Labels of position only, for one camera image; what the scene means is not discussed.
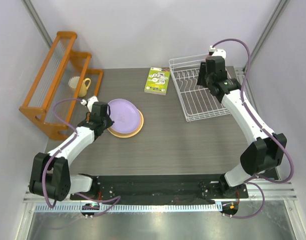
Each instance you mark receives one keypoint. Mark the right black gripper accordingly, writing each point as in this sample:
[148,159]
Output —
[201,81]

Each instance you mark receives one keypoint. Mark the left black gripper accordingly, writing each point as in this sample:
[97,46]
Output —
[109,123]

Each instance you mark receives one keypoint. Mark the purple plate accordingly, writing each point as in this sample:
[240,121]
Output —
[125,115]

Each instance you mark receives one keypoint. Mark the white wire dish rack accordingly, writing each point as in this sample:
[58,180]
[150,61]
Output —
[196,101]

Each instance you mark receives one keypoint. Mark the orange plate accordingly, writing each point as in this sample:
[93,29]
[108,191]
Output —
[128,135]

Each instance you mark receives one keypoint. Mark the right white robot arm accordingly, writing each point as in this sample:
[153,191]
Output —
[264,151]

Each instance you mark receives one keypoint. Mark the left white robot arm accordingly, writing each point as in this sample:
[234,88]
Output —
[50,176]

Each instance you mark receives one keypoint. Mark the orange wooden shelf rack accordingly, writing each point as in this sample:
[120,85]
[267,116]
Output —
[55,87]

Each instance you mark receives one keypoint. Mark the yellow mug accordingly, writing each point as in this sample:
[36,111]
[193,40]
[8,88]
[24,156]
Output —
[84,87]

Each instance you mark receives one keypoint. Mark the green book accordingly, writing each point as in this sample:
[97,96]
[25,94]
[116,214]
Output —
[157,81]

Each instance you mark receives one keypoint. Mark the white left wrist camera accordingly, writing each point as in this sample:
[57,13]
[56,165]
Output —
[89,102]

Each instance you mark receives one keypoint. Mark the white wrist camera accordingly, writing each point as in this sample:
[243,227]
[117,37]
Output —
[89,102]
[213,52]

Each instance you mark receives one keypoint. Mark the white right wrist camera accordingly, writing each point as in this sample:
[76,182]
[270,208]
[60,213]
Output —
[213,52]

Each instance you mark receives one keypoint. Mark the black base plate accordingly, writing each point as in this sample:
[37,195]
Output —
[154,190]

